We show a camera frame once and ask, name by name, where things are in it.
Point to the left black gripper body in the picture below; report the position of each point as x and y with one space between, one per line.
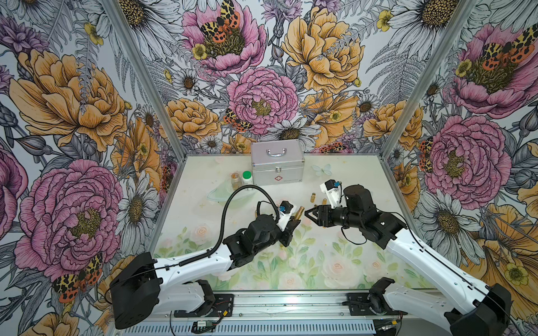
286 234

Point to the right aluminium corner post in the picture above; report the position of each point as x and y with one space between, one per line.
452 33

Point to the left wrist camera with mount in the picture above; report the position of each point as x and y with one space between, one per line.
286 211

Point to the aluminium corner post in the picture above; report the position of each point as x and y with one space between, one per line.
119 23
452 33

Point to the small green circuit board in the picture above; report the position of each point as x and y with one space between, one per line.
200 327

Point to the left aluminium corner post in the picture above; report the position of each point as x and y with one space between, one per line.
119 23

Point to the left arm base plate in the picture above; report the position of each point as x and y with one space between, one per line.
211 304

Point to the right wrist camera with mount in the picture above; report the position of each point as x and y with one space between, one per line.
333 191

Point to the aluminium front rail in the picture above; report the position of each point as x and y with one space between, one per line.
286 304

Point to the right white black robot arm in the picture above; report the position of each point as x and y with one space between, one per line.
467 306

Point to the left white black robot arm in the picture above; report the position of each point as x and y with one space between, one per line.
150 286

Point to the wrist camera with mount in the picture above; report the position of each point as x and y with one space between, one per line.
333 191
286 211

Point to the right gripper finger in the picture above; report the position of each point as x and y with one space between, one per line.
312 220
312 211

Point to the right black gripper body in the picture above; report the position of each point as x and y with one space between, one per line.
338 217

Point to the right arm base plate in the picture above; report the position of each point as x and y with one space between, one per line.
371 303

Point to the clear jar brown contents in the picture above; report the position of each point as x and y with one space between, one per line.
236 181

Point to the white bottle green cap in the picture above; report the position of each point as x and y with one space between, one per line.
247 178

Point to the silver aluminium first aid case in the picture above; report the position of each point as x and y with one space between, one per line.
277 162

